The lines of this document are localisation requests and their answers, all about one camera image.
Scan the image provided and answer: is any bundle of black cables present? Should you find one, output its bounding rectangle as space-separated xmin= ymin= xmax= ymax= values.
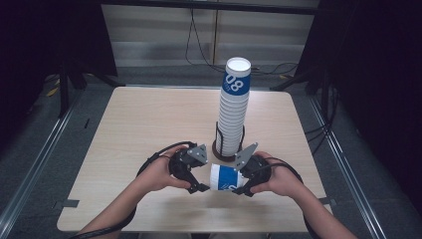
xmin=304 ymin=89 xmax=340 ymax=157

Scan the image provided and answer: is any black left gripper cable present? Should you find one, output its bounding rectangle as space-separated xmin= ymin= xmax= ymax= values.
xmin=67 ymin=140 xmax=197 ymax=239

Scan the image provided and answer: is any stack of white paper cups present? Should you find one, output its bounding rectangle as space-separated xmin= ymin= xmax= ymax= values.
xmin=215 ymin=56 xmax=253 ymax=158

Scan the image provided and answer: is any black wire cup holder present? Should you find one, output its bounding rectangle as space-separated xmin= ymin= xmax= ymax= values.
xmin=211 ymin=120 xmax=246 ymax=163

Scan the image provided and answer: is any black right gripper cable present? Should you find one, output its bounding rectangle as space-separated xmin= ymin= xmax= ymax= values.
xmin=252 ymin=156 xmax=320 ymax=239

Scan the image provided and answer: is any person's left hand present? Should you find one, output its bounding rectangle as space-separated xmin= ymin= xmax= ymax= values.
xmin=138 ymin=145 xmax=193 ymax=193

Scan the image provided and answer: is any black floor cable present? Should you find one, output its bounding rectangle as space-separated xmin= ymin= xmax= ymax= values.
xmin=251 ymin=62 xmax=300 ymax=77

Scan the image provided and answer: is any person's right hand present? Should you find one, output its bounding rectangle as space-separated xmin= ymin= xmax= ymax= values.
xmin=249 ymin=150 xmax=305 ymax=199

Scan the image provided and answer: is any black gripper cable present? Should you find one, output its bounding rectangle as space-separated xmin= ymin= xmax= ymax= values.
xmin=252 ymin=156 xmax=320 ymax=239
xmin=67 ymin=140 xmax=197 ymax=239

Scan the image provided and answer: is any black metal stand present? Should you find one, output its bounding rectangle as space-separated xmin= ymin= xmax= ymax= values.
xmin=57 ymin=59 xmax=126 ymax=120
xmin=269 ymin=65 xmax=333 ymax=117

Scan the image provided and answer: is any grey tape strip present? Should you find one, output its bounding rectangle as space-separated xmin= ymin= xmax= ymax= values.
xmin=317 ymin=196 xmax=337 ymax=207
xmin=52 ymin=198 xmax=81 ymax=210

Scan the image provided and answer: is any black wall cable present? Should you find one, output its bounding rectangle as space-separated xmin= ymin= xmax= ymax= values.
xmin=184 ymin=7 xmax=227 ymax=73

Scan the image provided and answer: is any white blue paper cup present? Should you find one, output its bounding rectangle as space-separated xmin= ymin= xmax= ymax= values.
xmin=209 ymin=162 xmax=250 ymax=193

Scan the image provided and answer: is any dark curtain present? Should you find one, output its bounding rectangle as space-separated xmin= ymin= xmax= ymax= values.
xmin=0 ymin=0 xmax=118 ymax=148
xmin=294 ymin=0 xmax=422 ymax=215

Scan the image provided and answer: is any black horizontal bar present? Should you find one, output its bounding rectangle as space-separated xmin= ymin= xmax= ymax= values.
xmin=99 ymin=0 xmax=320 ymax=16

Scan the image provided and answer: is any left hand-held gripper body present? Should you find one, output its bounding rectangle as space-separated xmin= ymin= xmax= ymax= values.
xmin=167 ymin=142 xmax=210 ymax=182

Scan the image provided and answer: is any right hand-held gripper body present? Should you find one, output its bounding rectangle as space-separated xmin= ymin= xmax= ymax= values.
xmin=234 ymin=141 xmax=274 ymax=186

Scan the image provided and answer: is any metal floor rail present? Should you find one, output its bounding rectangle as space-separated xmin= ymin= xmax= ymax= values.
xmin=0 ymin=89 xmax=85 ymax=231
xmin=308 ymin=95 xmax=388 ymax=239

